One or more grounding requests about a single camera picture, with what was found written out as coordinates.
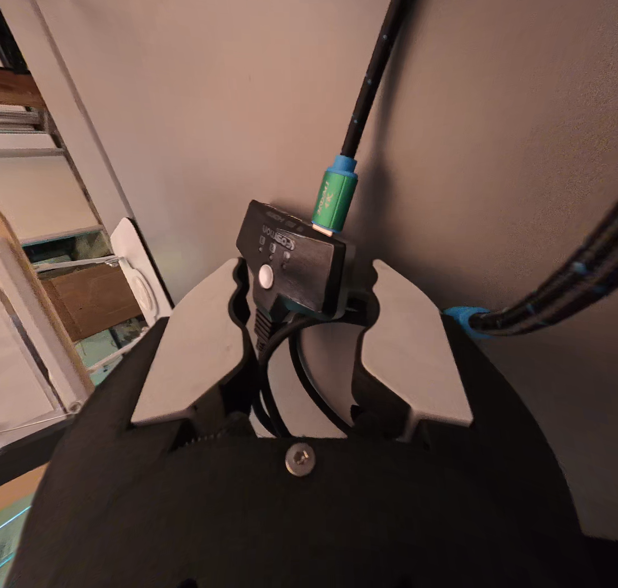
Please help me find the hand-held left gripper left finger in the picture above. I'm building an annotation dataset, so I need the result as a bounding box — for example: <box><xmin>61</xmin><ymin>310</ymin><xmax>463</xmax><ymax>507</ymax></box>
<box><xmin>130</xmin><ymin>258</ymin><xmax>258</xmax><ymax>427</ymax></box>

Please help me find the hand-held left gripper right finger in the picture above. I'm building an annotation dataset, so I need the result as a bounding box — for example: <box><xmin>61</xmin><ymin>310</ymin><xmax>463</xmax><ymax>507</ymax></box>
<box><xmin>360</xmin><ymin>259</ymin><xmax>473</xmax><ymax>428</ymax></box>

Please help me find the wooden instruction board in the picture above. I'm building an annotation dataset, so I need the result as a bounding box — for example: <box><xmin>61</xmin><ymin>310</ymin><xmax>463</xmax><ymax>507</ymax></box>
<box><xmin>0</xmin><ymin>211</ymin><xmax>97</xmax><ymax>489</ymax></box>

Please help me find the brown cardboard box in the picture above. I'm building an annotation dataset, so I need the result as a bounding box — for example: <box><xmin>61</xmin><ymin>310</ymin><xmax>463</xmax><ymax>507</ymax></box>
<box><xmin>41</xmin><ymin>263</ymin><xmax>143</xmax><ymax>342</ymax></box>

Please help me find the black hdmi switch box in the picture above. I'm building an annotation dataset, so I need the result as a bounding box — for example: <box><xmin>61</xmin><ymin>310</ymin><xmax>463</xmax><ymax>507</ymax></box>
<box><xmin>236</xmin><ymin>200</ymin><xmax>357</xmax><ymax>319</ymax></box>

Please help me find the green HDMI cable plug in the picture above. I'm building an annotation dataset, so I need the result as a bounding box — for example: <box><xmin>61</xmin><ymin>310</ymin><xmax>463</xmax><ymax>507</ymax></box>
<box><xmin>310</xmin><ymin>0</ymin><xmax>618</xmax><ymax>341</ymax></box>

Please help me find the white board stand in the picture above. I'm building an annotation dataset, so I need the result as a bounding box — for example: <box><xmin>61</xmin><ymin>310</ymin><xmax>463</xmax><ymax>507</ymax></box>
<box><xmin>110</xmin><ymin>217</ymin><xmax>173</xmax><ymax>328</ymax></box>

